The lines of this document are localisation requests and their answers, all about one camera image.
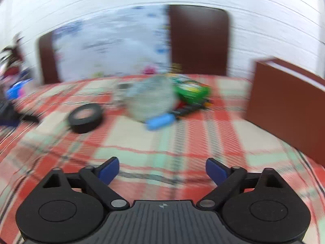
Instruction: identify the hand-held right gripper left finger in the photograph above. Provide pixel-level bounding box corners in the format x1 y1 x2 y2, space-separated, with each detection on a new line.
41 157 130 211

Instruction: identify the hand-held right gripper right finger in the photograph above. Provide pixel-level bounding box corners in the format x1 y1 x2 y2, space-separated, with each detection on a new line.
197 158 285 211

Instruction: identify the green strawberry print packet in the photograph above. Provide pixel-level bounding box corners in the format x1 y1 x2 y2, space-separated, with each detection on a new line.
174 77 212 106

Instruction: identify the black tape roll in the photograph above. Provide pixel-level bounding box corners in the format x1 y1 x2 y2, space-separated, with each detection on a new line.
68 103 104 135

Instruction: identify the red plaid blanket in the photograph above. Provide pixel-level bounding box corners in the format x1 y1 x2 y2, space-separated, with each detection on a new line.
0 74 325 244

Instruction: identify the black oblong item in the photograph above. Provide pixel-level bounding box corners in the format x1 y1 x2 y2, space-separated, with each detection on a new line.
172 101 214 119

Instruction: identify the blue cylindrical item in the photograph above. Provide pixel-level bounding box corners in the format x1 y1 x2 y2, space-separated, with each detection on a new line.
145 113 176 132

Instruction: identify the clear plastic container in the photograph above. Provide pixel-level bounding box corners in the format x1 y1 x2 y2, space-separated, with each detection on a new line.
114 75 177 123

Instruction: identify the dark cloth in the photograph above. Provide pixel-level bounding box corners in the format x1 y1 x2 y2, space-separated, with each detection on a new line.
0 101 39 128

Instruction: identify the blue plastic item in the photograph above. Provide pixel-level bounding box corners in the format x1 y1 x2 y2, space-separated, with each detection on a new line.
6 80 34 100

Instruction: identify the white floral pillow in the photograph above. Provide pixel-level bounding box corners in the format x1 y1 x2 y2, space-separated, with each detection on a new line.
52 5 171 82

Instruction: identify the brown wooden headboard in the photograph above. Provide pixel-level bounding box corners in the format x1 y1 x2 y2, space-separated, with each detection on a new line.
38 4 232 85

